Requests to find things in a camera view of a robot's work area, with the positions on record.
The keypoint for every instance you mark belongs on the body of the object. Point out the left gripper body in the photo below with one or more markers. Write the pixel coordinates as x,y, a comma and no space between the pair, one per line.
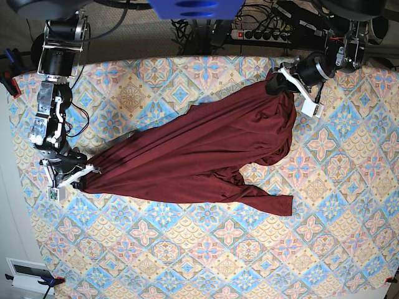
313,70

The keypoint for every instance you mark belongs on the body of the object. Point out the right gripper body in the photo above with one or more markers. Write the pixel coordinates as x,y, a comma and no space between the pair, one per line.
64,169

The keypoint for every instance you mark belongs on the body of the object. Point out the dark red t-shirt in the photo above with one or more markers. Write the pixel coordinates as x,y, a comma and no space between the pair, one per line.
197,157

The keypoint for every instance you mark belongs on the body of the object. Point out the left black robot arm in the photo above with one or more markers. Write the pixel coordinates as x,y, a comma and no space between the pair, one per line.
342,53

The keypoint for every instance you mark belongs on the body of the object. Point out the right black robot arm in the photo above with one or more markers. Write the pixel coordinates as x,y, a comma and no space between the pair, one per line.
61,43

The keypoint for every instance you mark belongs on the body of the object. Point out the black orange table clamp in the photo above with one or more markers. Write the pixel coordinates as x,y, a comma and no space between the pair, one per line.
10,84

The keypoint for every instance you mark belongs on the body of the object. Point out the patterned tablecloth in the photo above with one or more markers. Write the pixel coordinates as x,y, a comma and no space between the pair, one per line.
341,239

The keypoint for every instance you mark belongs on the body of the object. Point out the blue black bar clamp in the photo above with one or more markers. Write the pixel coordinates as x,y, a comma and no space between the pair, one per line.
46,280

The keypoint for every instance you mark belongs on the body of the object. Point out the blue clamp upper left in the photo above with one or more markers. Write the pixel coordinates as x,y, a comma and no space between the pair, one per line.
12,56

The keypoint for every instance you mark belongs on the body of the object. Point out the orange corner clamp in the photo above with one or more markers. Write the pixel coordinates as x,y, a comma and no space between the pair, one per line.
391,280

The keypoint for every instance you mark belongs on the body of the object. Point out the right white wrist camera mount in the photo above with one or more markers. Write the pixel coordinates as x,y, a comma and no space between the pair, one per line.
59,193

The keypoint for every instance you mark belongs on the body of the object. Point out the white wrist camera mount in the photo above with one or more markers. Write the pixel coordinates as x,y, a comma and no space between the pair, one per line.
309,107
59,193

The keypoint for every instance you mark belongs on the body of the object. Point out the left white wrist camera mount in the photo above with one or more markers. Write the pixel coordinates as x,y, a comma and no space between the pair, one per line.
309,107

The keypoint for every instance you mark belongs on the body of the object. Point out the white power strip red switch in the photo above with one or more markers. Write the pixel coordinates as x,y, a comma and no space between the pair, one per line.
261,36

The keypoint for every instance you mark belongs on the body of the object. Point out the white wall socket box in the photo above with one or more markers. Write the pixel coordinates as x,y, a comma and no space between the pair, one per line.
22,267

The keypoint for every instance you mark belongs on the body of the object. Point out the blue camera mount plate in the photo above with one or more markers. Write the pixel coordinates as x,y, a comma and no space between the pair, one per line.
196,9

